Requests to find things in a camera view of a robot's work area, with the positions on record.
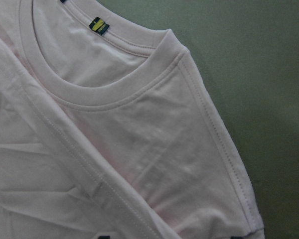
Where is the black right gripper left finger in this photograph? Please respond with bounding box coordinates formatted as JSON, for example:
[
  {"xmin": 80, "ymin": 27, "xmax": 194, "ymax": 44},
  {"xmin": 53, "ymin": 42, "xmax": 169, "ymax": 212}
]
[{"xmin": 97, "ymin": 235, "xmax": 111, "ymax": 239}]

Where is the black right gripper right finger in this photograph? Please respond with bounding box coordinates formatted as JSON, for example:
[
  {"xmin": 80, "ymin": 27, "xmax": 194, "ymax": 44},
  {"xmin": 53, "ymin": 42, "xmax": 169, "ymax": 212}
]
[{"xmin": 231, "ymin": 235, "xmax": 250, "ymax": 239}]

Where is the pink Snoopy t-shirt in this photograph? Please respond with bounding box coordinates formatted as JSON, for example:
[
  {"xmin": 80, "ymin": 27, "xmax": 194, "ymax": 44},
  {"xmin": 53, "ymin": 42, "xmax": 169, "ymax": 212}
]
[{"xmin": 0, "ymin": 0, "xmax": 265, "ymax": 239}]

